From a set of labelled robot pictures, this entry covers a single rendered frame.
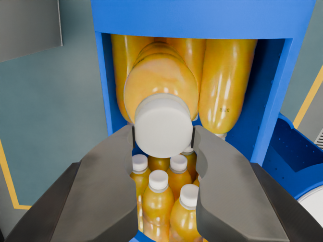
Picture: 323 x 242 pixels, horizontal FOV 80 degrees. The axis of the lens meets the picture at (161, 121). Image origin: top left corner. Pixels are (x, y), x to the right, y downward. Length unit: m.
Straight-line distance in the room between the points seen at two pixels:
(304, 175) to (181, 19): 0.64
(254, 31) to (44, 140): 1.85
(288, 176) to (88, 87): 1.33
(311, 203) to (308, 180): 0.06
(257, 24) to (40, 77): 1.59
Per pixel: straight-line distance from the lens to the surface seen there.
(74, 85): 1.60
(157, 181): 0.39
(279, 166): 0.79
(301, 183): 0.74
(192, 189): 0.38
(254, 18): 0.20
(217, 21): 0.19
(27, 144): 2.05
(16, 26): 1.15
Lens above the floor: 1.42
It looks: 62 degrees down
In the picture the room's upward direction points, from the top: 177 degrees clockwise
